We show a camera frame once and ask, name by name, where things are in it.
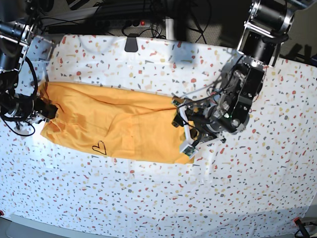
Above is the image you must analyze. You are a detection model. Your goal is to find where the power strip with red switch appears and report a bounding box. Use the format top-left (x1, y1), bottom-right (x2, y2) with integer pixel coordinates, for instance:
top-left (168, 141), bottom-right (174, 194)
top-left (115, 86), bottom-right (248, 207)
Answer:
top-left (106, 19), bottom-right (151, 29)

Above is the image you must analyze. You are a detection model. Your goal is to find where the yellow T-shirt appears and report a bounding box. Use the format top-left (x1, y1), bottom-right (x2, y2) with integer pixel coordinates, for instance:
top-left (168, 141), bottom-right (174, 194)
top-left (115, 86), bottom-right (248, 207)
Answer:
top-left (39, 82), bottom-right (193, 164)

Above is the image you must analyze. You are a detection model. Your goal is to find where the red clamp at table edge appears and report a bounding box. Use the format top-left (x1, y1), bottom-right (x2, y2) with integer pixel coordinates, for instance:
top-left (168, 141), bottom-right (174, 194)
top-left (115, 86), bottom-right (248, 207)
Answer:
top-left (293, 218), bottom-right (310, 238)

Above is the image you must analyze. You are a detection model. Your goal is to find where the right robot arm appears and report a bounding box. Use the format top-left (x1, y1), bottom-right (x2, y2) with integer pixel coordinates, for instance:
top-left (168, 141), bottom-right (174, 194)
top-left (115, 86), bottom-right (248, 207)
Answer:
top-left (0, 0), bottom-right (57, 124)

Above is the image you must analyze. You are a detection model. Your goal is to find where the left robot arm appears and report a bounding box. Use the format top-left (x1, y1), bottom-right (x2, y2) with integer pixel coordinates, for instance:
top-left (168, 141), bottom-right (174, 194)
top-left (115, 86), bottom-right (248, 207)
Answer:
top-left (172, 0), bottom-right (296, 156)

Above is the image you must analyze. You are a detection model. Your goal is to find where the terrazzo patterned table cloth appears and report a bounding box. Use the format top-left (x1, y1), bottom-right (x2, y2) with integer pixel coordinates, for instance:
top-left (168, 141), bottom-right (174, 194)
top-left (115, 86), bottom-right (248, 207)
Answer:
top-left (0, 35), bottom-right (317, 238)

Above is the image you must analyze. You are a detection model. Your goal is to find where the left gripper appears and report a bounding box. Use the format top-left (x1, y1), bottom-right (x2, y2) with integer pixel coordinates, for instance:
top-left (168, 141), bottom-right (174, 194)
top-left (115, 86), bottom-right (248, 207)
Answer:
top-left (172, 98), bottom-right (223, 149)

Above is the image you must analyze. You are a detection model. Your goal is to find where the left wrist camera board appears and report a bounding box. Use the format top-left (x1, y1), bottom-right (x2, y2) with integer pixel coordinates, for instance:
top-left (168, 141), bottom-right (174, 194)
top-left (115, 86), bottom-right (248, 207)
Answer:
top-left (179, 144), bottom-right (198, 159)

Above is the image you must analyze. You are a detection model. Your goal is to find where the black table clamp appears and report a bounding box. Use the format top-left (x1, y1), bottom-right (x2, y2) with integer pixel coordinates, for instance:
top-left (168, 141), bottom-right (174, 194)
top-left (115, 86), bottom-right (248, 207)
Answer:
top-left (124, 33), bottom-right (139, 53)

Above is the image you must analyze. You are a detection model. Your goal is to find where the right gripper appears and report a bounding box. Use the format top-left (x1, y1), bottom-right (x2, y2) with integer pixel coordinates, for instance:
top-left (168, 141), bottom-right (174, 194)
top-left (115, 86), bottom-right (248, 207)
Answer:
top-left (14, 98), bottom-right (58, 124)

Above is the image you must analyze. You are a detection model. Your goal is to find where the white metal post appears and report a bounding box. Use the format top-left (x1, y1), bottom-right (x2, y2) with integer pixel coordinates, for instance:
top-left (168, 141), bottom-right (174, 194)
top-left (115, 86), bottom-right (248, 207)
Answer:
top-left (165, 17), bottom-right (175, 41)

